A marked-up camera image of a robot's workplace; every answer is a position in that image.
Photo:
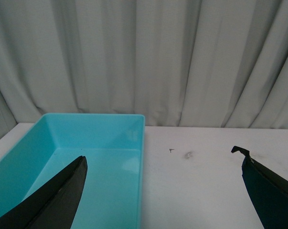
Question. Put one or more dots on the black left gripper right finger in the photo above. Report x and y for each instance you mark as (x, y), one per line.
(267, 190)

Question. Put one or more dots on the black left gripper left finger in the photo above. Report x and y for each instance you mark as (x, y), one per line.
(54, 204)

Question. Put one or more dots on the turquoise plastic bin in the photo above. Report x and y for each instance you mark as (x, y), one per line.
(113, 147)

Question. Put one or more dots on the grey curtain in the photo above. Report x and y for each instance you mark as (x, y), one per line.
(196, 63)

